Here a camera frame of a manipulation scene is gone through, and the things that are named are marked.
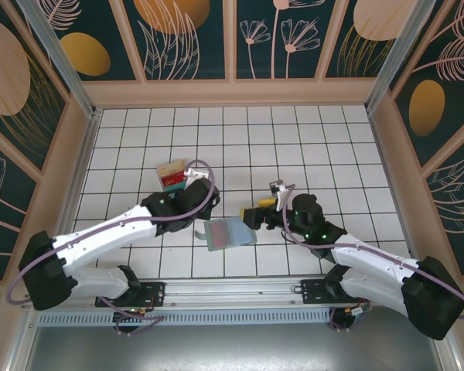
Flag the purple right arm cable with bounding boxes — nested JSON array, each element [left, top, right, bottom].
[[274, 184, 464, 333]]

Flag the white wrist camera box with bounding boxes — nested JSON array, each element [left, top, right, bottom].
[[183, 164, 210, 183], [269, 179, 293, 212]]

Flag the red VIP card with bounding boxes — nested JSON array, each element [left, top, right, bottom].
[[160, 172, 187, 187]]

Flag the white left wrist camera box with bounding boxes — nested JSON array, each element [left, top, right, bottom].
[[183, 164, 210, 183]]

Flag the green card holder wallet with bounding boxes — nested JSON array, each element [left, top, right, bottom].
[[195, 216, 258, 254]]

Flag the grey slotted cable duct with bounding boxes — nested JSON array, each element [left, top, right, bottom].
[[36, 311, 332, 326]]

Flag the beige plastic card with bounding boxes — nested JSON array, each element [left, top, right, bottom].
[[157, 161, 187, 175]]

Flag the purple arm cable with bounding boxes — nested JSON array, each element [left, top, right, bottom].
[[274, 184, 464, 333], [5, 158, 218, 336]]

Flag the stack of coloured cards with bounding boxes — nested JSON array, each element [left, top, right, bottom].
[[156, 160, 190, 194]]

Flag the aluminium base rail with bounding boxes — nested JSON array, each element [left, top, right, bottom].
[[21, 273, 444, 312]]

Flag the small green controller board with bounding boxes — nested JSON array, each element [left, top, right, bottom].
[[347, 303, 372, 322]]

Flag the aluminium frame post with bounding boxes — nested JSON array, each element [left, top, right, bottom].
[[15, 0, 104, 119], [364, 0, 438, 113]]

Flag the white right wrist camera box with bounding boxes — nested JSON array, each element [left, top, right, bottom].
[[269, 179, 293, 212]]

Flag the grey metal sheet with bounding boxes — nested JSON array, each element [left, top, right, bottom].
[[7, 324, 461, 371]]

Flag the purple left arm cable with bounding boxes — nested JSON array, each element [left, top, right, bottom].
[[5, 158, 218, 336]]

